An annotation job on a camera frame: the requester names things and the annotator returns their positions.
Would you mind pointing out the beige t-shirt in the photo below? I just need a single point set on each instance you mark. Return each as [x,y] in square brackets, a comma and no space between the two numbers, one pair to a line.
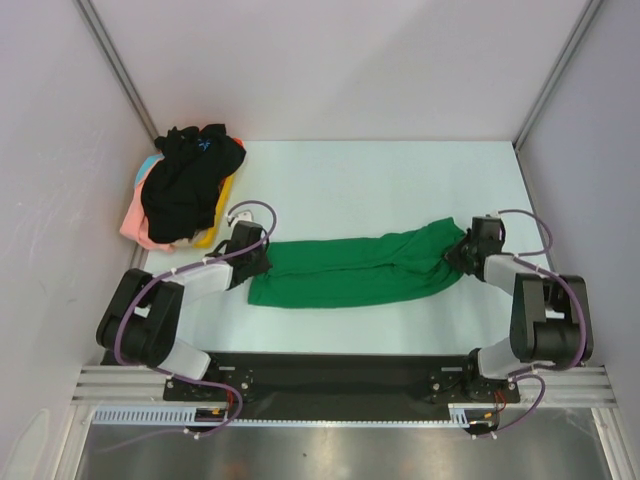
[186,242]

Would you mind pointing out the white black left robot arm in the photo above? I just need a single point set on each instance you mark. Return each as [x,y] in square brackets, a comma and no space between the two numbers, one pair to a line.
[140,324]

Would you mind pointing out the green t-shirt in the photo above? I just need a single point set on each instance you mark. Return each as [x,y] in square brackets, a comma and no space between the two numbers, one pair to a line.
[358,272]

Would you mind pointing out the black t-shirt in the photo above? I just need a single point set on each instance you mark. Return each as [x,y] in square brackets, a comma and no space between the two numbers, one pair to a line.
[180,193]

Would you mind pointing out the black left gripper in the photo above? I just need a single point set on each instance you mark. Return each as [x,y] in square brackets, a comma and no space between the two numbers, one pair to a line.
[264,264]

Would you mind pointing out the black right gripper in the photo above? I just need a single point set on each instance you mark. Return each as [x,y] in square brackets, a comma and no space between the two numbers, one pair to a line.
[465,253]

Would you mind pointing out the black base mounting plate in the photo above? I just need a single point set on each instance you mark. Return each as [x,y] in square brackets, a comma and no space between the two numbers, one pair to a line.
[349,385]

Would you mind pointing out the light blue t-shirt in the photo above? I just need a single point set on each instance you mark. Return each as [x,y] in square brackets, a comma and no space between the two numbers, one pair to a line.
[147,164]

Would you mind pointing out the aluminium front rail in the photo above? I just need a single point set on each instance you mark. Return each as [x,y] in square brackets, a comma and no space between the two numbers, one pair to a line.
[587,387]

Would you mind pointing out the pink t-shirt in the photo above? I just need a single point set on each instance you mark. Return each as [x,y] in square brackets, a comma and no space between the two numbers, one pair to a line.
[135,225]

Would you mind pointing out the yellow t-shirt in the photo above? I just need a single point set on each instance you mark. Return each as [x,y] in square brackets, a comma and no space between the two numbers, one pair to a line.
[206,238]

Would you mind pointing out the aluminium corner frame post right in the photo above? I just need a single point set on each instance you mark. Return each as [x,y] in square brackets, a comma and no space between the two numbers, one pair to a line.
[569,50]

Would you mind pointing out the aluminium corner frame post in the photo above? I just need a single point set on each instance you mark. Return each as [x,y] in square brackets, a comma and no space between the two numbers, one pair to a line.
[569,50]
[109,51]

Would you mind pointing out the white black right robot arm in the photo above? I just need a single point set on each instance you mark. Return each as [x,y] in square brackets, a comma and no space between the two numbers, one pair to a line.
[550,324]

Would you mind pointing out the aluminium corner frame post left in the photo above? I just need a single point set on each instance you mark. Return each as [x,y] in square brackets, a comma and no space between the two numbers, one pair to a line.
[109,51]

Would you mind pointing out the white slotted cable duct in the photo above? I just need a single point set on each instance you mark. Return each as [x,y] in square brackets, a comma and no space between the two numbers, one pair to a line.
[445,416]

